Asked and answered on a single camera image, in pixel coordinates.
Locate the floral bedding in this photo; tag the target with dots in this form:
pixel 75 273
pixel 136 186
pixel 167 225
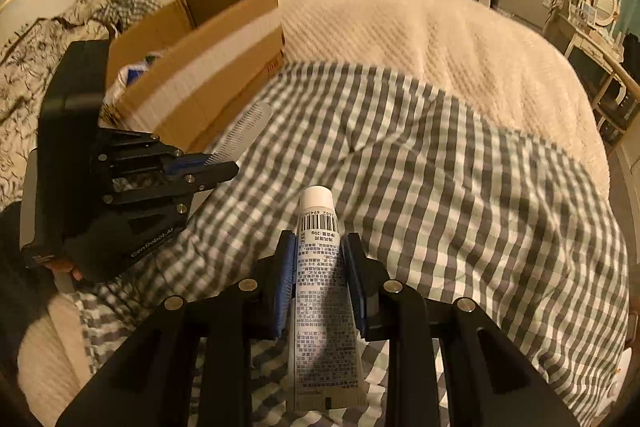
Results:
pixel 30 72

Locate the red and white sachet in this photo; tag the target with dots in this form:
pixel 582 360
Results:
pixel 320 307

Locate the cream textured blanket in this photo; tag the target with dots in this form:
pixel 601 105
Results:
pixel 425 37

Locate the grey checkered blanket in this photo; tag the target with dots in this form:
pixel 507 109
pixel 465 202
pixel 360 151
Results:
pixel 450 207

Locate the white dressing table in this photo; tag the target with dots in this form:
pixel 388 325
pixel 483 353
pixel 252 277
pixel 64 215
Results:
pixel 585 39

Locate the wooden chair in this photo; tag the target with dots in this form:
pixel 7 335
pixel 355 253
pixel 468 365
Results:
pixel 620 77

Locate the brown cardboard box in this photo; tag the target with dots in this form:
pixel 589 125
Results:
pixel 215 57

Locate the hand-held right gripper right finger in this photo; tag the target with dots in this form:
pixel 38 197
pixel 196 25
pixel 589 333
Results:
pixel 362 287

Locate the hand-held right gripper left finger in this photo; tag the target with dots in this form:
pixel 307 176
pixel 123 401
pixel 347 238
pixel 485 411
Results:
pixel 284 287

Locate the person's left hand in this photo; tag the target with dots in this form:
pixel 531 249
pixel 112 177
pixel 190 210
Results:
pixel 62 268

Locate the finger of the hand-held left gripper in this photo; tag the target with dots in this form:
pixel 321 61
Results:
pixel 210 174
pixel 140 144

